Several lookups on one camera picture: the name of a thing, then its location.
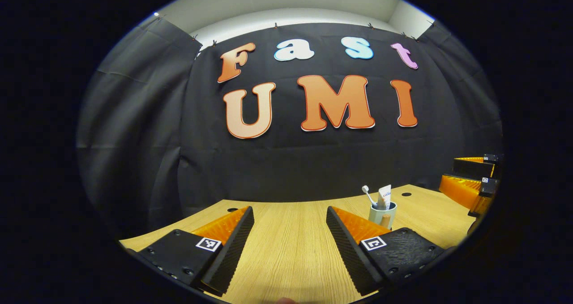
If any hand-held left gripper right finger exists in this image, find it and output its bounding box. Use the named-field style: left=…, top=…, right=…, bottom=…
left=325, top=206, right=445, bottom=297

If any white toothbrush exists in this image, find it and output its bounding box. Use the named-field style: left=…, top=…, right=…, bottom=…
left=362, top=185, right=379, bottom=207

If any pale green cup wooden handle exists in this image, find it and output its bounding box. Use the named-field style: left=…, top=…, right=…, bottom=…
left=368, top=201, right=398, bottom=230

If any black backdrop cloth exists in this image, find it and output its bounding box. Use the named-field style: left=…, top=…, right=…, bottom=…
left=76, top=15, right=504, bottom=240

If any white toothpaste tube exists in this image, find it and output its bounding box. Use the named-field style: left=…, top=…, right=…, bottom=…
left=377, top=184, right=392, bottom=210

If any wooden desktop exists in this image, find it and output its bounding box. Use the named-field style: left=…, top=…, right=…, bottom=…
left=119, top=184, right=477, bottom=304

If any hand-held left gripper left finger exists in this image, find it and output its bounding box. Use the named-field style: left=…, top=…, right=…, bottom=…
left=126, top=206, right=255, bottom=295

